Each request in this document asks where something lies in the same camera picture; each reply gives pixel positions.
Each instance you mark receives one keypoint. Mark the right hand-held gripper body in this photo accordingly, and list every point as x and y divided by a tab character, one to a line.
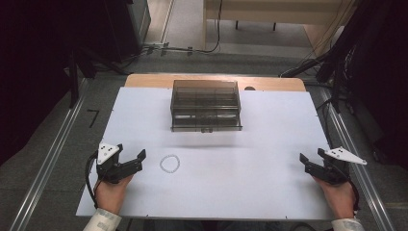
333	173

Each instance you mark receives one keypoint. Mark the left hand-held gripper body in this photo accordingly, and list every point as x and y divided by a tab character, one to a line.
107	168

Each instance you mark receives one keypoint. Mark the smoky clear plastic drawer box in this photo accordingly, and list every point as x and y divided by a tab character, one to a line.
205	106

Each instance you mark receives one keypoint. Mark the person's right hand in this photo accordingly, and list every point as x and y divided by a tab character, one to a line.
340	199

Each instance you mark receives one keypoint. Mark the person's left hand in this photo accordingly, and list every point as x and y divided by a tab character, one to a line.
110	195

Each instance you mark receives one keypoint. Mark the wooden table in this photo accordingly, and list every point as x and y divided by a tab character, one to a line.
147	82

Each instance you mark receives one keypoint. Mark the black metal stand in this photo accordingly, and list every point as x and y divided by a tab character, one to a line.
74	80

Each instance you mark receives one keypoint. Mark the white board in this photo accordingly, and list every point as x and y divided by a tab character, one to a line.
224	179

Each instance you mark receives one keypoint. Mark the dark curtain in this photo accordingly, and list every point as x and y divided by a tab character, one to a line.
32	70
388	83

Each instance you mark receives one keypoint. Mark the black cabinet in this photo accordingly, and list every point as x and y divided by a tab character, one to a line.
128	29

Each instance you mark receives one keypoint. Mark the light wooden bench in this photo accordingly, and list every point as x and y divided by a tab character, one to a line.
272	12

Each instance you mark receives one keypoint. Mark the aluminium floor rail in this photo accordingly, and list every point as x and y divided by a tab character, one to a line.
48	163
369	186

